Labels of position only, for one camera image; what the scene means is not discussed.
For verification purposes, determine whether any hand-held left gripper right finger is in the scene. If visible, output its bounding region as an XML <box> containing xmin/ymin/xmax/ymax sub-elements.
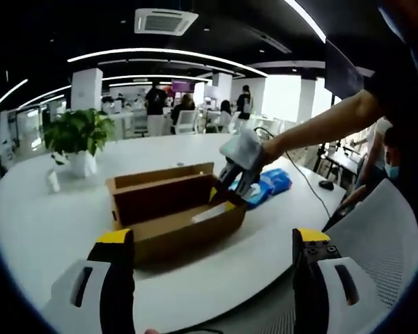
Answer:
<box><xmin>291</xmin><ymin>227</ymin><xmax>383</xmax><ymax>334</ymax></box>

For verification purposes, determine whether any ceiling air conditioner unit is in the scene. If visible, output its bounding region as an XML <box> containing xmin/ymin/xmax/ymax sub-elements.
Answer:
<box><xmin>134</xmin><ymin>8</ymin><xmax>199</xmax><ymax>37</ymax></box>

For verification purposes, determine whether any purple wall screen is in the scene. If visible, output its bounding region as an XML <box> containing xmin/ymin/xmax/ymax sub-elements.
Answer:
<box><xmin>171</xmin><ymin>79</ymin><xmax>199</xmax><ymax>93</ymax></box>

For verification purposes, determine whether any person's black shirt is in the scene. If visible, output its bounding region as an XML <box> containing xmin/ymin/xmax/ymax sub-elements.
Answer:
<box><xmin>364</xmin><ymin>0</ymin><xmax>418</xmax><ymax>182</ymax></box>

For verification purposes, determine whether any brown cardboard shoe box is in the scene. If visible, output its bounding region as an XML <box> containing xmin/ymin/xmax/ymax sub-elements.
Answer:
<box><xmin>105</xmin><ymin>161</ymin><xmax>247</xmax><ymax>271</ymax></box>

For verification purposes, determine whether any small white cup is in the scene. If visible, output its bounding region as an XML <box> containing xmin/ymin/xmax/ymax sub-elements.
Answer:
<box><xmin>47</xmin><ymin>169</ymin><xmax>62</xmax><ymax>194</ymax></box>

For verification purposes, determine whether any blue soft wipes packet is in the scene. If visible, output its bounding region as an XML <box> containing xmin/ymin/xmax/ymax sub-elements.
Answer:
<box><xmin>259</xmin><ymin>167</ymin><xmax>293</xmax><ymax>198</ymax></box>

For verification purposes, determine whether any white square pillar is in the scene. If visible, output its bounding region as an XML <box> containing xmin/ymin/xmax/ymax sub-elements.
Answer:
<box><xmin>70</xmin><ymin>67</ymin><xmax>104</xmax><ymax>111</ymax></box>

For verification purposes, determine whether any white background office chair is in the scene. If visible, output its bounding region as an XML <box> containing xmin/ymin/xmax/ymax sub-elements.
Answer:
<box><xmin>176</xmin><ymin>110</ymin><xmax>199</xmax><ymax>135</ymax></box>

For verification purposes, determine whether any black cable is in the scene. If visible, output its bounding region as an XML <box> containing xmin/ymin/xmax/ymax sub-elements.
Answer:
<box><xmin>253</xmin><ymin>126</ymin><xmax>332</xmax><ymax>219</ymax></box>

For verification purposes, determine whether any light blue white packet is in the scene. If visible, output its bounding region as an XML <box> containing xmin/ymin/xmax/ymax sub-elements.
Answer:
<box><xmin>229</xmin><ymin>180</ymin><xmax>277</xmax><ymax>211</ymax></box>

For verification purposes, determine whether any white mesh office chair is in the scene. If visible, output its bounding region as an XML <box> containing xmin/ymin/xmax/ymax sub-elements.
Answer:
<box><xmin>229</xmin><ymin>177</ymin><xmax>418</xmax><ymax>334</ymax></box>

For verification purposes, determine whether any straight ceiling light strip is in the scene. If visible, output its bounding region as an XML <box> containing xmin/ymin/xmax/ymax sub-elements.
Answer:
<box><xmin>284</xmin><ymin>0</ymin><xmax>327</xmax><ymax>45</ymax></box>

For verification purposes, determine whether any long curved ceiling light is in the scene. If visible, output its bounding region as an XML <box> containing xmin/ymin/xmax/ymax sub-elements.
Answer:
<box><xmin>66</xmin><ymin>47</ymin><xmax>269</xmax><ymax>77</ymax></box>

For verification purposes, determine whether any potted green plant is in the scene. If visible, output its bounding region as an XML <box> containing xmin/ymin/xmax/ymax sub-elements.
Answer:
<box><xmin>43</xmin><ymin>108</ymin><xmax>116</xmax><ymax>179</ymax></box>

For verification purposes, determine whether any short ceiling light strip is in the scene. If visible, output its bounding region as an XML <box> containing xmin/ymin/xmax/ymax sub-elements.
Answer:
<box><xmin>0</xmin><ymin>79</ymin><xmax>29</xmax><ymax>107</ymax></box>

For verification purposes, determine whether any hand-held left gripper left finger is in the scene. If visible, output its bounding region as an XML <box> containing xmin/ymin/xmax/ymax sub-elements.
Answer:
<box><xmin>41</xmin><ymin>228</ymin><xmax>137</xmax><ymax>334</ymax></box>

